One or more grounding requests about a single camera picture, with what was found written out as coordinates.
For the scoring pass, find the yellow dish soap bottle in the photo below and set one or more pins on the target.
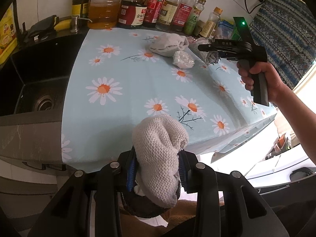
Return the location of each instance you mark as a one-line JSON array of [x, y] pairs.
[[7, 37]]

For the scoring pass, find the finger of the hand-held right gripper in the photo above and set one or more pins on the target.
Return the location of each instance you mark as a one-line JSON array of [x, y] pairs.
[[206, 47]]

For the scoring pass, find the black sink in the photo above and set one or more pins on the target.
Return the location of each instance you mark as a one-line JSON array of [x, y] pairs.
[[44, 74]]

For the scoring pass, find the metal soap dispenser pump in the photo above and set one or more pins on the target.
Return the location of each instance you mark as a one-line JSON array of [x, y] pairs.
[[74, 24]]

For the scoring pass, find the patterned curtain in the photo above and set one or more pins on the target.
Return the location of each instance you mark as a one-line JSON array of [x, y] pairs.
[[284, 29]]

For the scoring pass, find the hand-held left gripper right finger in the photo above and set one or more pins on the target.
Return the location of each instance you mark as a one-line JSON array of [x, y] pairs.
[[183, 177]]

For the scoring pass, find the green label oil bottle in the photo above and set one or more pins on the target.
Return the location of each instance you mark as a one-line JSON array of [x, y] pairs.
[[193, 19]]

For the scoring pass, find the daisy print tablecloth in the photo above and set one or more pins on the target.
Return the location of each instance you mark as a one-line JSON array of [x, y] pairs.
[[138, 79]]

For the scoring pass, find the yellow cap clear bottle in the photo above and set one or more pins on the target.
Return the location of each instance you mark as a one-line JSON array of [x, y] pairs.
[[166, 14]]

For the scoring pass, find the small gold cap sauce bottle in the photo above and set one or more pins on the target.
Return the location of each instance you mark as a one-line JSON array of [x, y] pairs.
[[209, 24]]

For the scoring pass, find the person's right hand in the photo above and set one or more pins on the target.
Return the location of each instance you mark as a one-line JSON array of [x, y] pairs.
[[271, 81]]

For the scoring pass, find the clear plastic wrapper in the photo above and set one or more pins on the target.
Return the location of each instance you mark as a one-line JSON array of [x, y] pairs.
[[212, 58]]

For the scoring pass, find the person's right forearm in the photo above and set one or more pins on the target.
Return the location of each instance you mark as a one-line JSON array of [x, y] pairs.
[[296, 123]]

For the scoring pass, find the dark soy sauce jug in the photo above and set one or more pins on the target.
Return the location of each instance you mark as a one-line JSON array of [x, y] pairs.
[[130, 16]]

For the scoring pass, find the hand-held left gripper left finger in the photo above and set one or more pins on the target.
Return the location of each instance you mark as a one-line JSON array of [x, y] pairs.
[[130, 177]]

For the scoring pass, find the gold cap red label bottle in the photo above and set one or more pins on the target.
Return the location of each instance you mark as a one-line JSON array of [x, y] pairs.
[[182, 12]]

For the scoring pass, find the black trash bin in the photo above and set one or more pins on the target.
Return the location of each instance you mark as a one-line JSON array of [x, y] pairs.
[[138, 208]]

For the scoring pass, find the black faucet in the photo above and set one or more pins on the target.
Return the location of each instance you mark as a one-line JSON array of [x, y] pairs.
[[15, 17]]

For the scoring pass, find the blue white plastic bag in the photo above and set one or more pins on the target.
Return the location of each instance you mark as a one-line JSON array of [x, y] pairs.
[[225, 28]]

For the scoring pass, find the clear cooking oil jug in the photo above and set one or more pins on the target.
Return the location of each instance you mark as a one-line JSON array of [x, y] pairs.
[[102, 14]]

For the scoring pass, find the yellow sponge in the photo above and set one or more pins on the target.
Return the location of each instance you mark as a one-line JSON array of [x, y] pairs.
[[63, 24]]

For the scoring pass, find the white knit sock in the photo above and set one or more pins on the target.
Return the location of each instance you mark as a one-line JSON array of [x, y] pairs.
[[158, 158]]

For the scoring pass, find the white cloth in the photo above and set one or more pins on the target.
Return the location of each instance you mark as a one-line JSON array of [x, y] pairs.
[[167, 45]]

